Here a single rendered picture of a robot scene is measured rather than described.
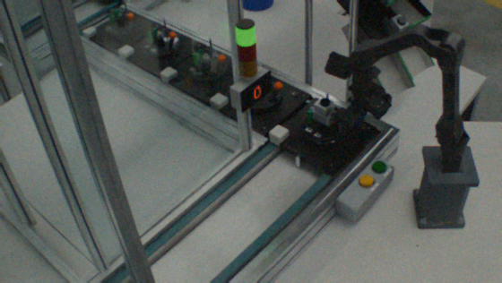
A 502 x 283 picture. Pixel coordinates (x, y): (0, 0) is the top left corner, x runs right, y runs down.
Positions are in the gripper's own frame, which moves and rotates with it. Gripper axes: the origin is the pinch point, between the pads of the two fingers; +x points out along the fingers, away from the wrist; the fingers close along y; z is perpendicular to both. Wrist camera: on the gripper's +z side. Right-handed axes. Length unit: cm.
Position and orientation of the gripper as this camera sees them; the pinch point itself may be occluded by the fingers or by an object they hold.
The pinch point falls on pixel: (359, 117)
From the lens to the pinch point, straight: 168.2
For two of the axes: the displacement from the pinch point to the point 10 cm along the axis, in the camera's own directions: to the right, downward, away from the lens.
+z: 7.5, 4.3, -5.0
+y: 6.6, -5.5, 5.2
